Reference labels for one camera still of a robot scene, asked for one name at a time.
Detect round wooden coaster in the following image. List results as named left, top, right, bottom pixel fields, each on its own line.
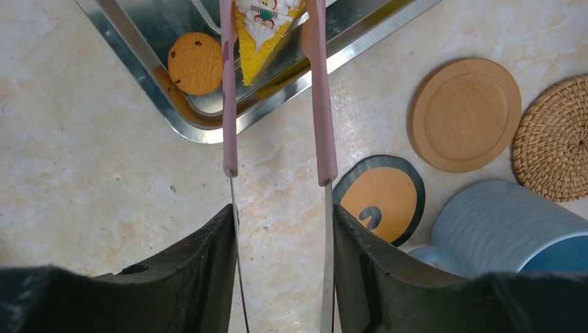
left=407, top=58, right=521, bottom=173

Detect steel serving tray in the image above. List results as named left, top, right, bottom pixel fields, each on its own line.
left=74, top=0, right=444, bottom=145

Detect light blue mug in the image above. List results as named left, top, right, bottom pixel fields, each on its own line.
left=409, top=180, right=587, bottom=278

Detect round orange cookie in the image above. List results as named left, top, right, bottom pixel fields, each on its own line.
left=168, top=32, right=223, bottom=95

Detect pink handled tongs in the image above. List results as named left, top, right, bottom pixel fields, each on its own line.
left=219, top=1, right=338, bottom=332

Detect black orange face coaster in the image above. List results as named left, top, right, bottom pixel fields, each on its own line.
left=333, top=155, right=426, bottom=247

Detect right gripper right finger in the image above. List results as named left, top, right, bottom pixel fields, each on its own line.
left=333, top=205, right=587, bottom=332

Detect yellow triangular cake slice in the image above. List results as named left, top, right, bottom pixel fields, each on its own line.
left=234, top=0, right=305, bottom=86

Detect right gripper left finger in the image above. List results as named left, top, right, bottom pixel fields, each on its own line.
left=1, top=205, right=236, bottom=332

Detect woven rattan coaster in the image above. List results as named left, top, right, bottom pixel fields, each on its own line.
left=511, top=74, right=587, bottom=202

